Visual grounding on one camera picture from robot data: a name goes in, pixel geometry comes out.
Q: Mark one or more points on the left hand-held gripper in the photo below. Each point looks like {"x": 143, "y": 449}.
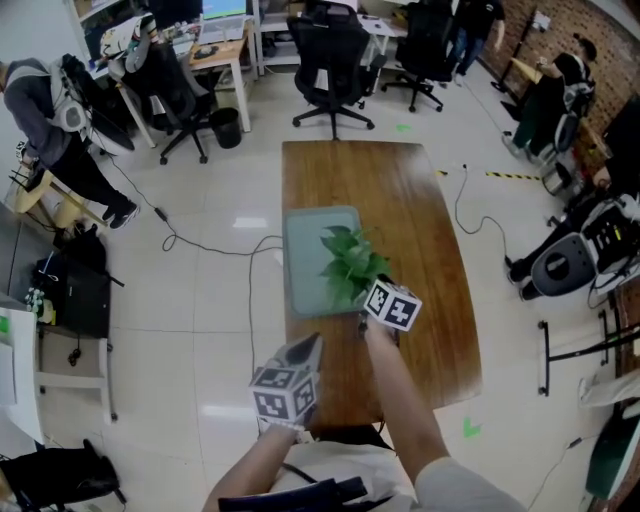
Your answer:
{"x": 282, "y": 395}

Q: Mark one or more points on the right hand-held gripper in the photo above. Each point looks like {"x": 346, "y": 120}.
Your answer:
{"x": 395, "y": 307}

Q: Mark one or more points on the green leafy plant sprig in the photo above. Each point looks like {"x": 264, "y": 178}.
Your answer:
{"x": 350, "y": 265}

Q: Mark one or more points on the grey-green tray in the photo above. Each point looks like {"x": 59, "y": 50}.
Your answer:
{"x": 305, "y": 260}

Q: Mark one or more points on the person's right forearm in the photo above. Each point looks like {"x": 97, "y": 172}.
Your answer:
{"x": 400, "y": 400}

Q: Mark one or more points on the person's left forearm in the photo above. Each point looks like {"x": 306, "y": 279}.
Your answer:
{"x": 250, "y": 465}

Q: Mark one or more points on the person's white shirt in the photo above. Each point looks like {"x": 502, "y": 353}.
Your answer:
{"x": 350, "y": 465}

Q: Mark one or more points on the person's black chest harness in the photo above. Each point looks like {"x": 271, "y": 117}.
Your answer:
{"x": 320, "y": 492}

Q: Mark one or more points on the black rack stand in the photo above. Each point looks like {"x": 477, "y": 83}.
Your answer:
{"x": 575, "y": 355}

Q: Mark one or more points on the silver metal bucket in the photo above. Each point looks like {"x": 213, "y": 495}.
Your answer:
{"x": 555, "y": 175}

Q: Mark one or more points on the large black bag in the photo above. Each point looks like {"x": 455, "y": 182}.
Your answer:
{"x": 82, "y": 300}

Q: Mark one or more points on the black waste bin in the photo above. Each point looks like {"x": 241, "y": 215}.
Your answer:
{"x": 226, "y": 127}

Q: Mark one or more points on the black backpack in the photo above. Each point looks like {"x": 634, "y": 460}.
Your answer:
{"x": 87, "y": 247}

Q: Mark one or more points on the black office chair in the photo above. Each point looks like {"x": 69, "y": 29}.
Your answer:
{"x": 425, "y": 45}
{"x": 165, "y": 95}
{"x": 327, "y": 55}

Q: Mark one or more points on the dark green white-rimmed container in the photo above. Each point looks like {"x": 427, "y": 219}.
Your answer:
{"x": 612, "y": 460}

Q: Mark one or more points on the wooden top standing desk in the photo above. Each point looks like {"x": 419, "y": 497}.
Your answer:
{"x": 522, "y": 70}

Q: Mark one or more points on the white flower bunch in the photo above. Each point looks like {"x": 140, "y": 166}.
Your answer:
{"x": 37, "y": 300}

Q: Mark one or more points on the small round wooden stool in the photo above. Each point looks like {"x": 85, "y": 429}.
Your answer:
{"x": 67, "y": 212}

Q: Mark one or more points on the black display panel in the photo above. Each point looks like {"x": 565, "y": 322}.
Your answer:
{"x": 625, "y": 145}

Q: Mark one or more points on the white table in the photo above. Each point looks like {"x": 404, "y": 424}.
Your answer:
{"x": 15, "y": 370}

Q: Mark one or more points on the green translucent container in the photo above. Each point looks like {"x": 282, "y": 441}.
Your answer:
{"x": 4, "y": 325}

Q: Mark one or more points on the light wood white-legged desk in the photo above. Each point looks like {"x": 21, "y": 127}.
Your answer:
{"x": 220, "y": 55}

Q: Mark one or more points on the white shelving unit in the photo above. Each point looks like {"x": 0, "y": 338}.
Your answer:
{"x": 80, "y": 10}
{"x": 272, "y": 25}

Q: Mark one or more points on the silver refrigerator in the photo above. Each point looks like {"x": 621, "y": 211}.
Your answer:
{"x": 10, "y": 240}

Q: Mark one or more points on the black mouse pad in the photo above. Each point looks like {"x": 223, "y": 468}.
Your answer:
{"x": 205, "y": 50}

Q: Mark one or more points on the round wooden side table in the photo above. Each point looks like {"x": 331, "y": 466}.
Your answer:
{"x": 27, "y": 197}

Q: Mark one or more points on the silver laptop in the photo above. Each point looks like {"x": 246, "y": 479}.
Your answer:
{"x": 220, "y": 27}

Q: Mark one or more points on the black router with antennas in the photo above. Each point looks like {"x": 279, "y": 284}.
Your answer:
{"x": 22, "y": 178}

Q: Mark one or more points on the white grey backpack unit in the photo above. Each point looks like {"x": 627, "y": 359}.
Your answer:
{"x": 125, "y": 40}

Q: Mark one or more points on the black monitor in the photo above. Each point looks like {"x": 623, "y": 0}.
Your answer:
{"x": 175, "y": 10}

